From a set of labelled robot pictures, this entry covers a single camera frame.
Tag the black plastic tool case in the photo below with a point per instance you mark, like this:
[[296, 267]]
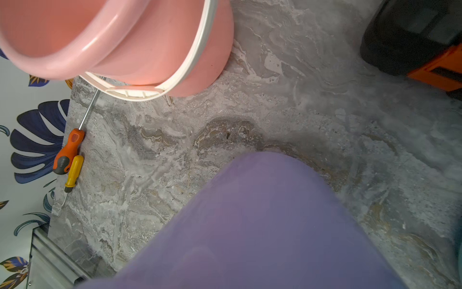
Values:
[[418, 39]]

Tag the aluminium front rail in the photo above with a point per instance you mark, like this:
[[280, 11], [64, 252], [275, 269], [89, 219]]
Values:
[[50, 267]]

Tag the purple plastic bucket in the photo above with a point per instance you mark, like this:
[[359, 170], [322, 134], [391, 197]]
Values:
[[265, 221]]

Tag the yellow handled screwdriver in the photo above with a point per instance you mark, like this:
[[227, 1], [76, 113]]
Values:
[[73, 176]]

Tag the orange handled screwdriver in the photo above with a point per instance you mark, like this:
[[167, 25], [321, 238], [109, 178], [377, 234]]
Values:
[[63, 160]]

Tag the pink plastic bucket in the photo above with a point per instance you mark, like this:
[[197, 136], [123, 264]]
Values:
[[132, 50]]

